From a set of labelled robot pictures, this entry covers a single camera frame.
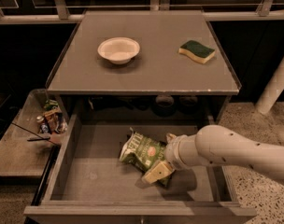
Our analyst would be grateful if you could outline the white paper bowl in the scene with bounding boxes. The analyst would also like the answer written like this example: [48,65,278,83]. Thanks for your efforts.
[97,37,140,64]

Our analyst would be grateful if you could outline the metal window railing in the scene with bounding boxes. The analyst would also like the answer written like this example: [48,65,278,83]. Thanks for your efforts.
[0,0,284,24]

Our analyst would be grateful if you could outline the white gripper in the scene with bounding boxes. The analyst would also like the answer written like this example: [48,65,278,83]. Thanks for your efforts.
[142,133,198,185]

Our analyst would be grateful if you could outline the grey plastic bin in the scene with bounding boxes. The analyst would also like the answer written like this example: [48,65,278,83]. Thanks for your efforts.
[0,89,64,177]

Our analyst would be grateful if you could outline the green jalapeno chip bag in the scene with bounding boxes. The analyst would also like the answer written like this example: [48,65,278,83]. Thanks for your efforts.
[120,129,166,175]

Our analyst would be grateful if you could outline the dark round container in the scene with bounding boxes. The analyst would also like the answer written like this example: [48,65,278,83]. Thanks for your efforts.
[178,96,198,114]
[151,95,176,117]

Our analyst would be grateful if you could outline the green and yellow sponge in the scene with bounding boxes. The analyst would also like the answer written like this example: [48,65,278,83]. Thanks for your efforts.
[178,40,216,64]

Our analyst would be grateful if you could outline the dark round container right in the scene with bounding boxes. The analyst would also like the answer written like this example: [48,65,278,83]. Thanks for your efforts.
[178,96,198,114]

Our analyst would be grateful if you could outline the dark round container left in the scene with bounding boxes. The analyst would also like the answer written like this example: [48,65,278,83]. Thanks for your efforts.
[151,95,176,117]

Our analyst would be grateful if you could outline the open grey top drawer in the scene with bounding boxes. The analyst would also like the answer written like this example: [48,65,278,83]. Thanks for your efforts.
[24,109,256,224]

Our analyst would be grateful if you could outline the grey cabinet with counter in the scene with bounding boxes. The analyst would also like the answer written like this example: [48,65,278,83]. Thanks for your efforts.
[45,9,243,123]

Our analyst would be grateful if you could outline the snack packets in bin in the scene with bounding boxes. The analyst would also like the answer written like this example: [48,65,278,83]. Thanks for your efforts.
[36,100,67,134]

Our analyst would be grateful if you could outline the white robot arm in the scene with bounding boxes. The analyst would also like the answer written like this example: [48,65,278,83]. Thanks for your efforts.
[142,125,284,185]

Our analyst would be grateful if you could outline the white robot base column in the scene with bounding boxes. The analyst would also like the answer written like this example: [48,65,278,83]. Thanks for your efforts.
[255,57,284,115]

